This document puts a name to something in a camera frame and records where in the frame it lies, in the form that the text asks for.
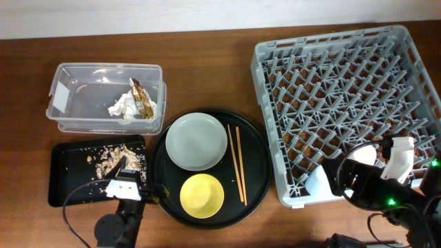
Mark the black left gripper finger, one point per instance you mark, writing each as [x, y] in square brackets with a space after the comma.
[158, 182]
[116, 169]

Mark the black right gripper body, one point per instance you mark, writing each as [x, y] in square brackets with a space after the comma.
[374, 192]

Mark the food scraps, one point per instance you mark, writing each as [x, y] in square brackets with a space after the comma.
[117, 158]

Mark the pink cup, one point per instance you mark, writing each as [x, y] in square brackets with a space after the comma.
[366, 155]

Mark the yellow bowl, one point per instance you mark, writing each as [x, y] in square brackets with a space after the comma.
[201, 196]

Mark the light blue cup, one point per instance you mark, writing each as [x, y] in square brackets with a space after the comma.
[317, 185]

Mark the white tissue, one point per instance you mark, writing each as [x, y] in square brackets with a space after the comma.
[125, 107]

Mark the grey round plate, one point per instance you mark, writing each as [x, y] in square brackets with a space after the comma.
[196, 141]

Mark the gold brown snack wrapper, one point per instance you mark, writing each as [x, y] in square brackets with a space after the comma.
[141, 99]

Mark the wooden chopstick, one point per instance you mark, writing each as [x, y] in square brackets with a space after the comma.
[242, 171]
[242, 199]

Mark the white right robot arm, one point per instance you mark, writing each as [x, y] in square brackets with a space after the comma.
[418, 212]

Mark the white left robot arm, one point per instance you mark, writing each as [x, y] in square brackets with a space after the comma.
[121, 228]

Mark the grey dishwasher rack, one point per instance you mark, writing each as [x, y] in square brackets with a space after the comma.
[321, 95]

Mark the black rectangular tray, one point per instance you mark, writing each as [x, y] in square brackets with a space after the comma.
[76, 163]

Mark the clear plastic bin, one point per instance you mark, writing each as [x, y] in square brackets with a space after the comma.
[81, 94]

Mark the round black tray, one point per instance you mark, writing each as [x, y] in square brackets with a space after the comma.
[258, 172]

